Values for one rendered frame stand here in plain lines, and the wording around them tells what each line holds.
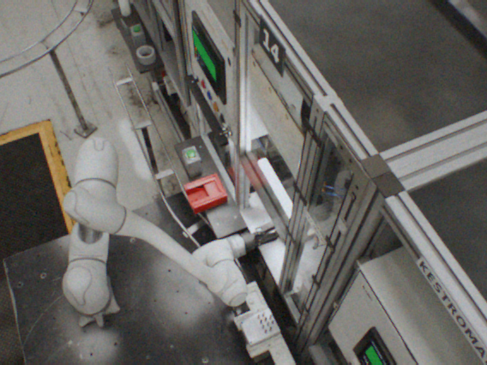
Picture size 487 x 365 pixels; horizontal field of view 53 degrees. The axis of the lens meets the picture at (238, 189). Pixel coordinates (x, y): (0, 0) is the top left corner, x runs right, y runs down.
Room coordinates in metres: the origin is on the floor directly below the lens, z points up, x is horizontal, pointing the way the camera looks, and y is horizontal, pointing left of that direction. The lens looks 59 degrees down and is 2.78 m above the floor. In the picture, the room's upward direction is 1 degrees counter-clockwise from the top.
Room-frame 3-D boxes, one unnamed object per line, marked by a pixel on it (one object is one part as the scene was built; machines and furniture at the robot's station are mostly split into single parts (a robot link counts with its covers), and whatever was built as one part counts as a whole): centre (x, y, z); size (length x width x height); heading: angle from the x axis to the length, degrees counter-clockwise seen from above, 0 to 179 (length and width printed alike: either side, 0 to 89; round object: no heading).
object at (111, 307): (0.67, 0.63, 0.71); 0.22 x 0.18 x 0.06; 24
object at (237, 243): (0.80, 0.01, 1.00); 0.09 x 0.06 x 0.09; 24
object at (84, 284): (0.70, 0.64, 0.85); 0.18 x 0.16 x 0.22; 4
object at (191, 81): (1.21, 0.11, 1.37); 0.36 x 0.04 x 0.04; 24
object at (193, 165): (1.23, 0.20, 0.97); 0.08 x 0.08 x 0.12; 24
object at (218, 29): (1.26, -0.01, 1.60); 0.42 x 0.29 x 0.46; 24
